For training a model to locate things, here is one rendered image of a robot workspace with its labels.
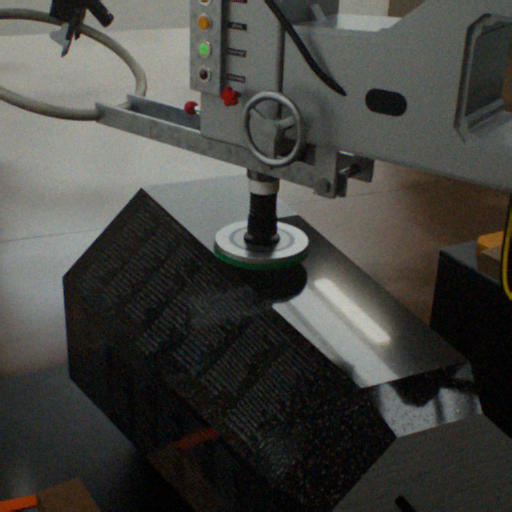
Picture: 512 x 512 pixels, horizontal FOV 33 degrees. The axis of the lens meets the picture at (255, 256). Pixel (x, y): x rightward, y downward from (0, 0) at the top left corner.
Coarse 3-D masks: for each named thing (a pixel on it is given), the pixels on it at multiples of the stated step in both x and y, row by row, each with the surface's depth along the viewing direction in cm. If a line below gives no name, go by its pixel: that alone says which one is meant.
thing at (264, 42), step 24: (288, 0) 160; (312, 0) 166; (336, 0) 174; (264, 24) 162; (240, 48) 167; (264, 48) 164; (240, 72) 169; (264, 72) 166; (216, 96) 175; (216, 120) 177; (240, 120) 173; (240, 144) 175; (264, 144) 172; (288, 144) 174
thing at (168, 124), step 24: (96, 120) 205; (120, 120) 200; (144, 120) 196; (168, 120) 206; (192, 120) 202; (168, 144) 194; (192, 144) 189; (216, 144) 185; (264, 168) 179; (288, 168) 176; (312, 168) 173; (360, 168) 179; (336, 192) 171
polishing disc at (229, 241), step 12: (228, 228) 199; (240, 228) 200; (288, 228) 201; (216, 240) 193; (228, 240) 193; (240, 240) 194; (288, 240) 194; (300, 240) 195; (228, 252) 188; (240, 252) 188; (252, 252) 188; (264, 252) 188; (276, 252) 188; (288, 252) 189; (300, 252) 190
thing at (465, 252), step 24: (456, 264) 222; (456, 288) 224; (480, 288) 216; (432, 312) 235; (456, 312) 226; (480, 312) 217; (504, 312) 210; (456, 336) 228; (480, 336) 220; (504, 336) 211; (480, 360) 222; (504, 360) 214; (504, 384) 215
